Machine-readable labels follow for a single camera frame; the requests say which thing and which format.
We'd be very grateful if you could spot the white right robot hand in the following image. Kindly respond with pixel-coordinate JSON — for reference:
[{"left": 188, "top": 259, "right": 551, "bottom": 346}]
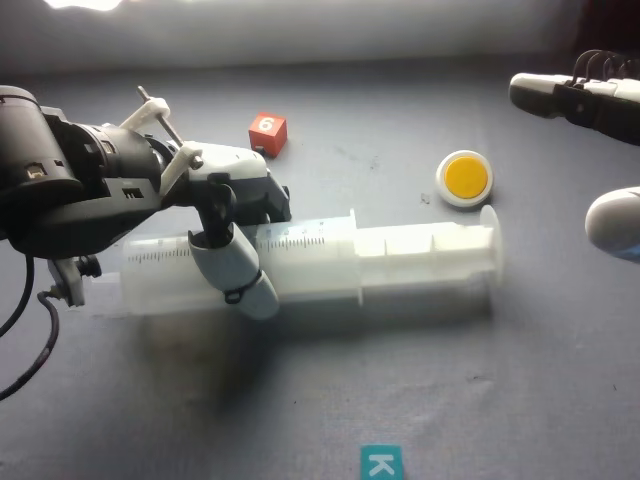
[{"left": 508, "top": 48, "right": 640, "bottom": 262}]

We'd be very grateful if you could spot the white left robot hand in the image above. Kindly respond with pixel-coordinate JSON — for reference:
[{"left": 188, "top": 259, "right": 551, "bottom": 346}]
[{"left": 187, "top": 141, "right": 293, "bottom": 321}]

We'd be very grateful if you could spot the large clear plastic syringe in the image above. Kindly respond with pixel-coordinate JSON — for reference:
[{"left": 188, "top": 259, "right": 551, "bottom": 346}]
[{"left": 91, "top": 207, "right": 506, "bottom": 321}]

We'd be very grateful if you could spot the orange number cube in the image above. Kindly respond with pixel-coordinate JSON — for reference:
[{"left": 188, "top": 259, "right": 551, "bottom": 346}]
[{"left": 247, "top": 112, "right": 289, "bottom": 159}]

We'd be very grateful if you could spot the yellow button with white rim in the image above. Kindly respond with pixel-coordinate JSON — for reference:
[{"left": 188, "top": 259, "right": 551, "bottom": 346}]
[{"left": 435, "top": 149, "right": 496, "bottom": 212}]

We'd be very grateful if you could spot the white backdrop sheet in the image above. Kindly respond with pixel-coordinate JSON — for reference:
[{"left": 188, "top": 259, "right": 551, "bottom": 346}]
[{"left": 0, "top": 0, "right": 640, "bottom": 69}]

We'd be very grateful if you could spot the grey table cloth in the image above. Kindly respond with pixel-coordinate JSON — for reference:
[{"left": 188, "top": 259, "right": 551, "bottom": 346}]
[{"left": 0, "top": 54, "right": 640, "bottom": 480}]

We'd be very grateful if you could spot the teal letter K block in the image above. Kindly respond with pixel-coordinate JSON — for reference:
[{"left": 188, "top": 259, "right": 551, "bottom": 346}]
[{"left": 359, "top": 443, "right": 404, "bottom": 480}]

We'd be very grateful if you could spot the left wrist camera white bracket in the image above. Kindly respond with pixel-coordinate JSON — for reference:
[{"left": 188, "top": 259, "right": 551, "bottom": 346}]
[{"left": 47, "top": 253, "right": 103, "bottom": 309}]

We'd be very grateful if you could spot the black camera cable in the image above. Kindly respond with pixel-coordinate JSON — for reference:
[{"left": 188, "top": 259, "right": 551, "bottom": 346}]
[{"left": 0, "top": 249, "right": 62, "bottom": 401}]

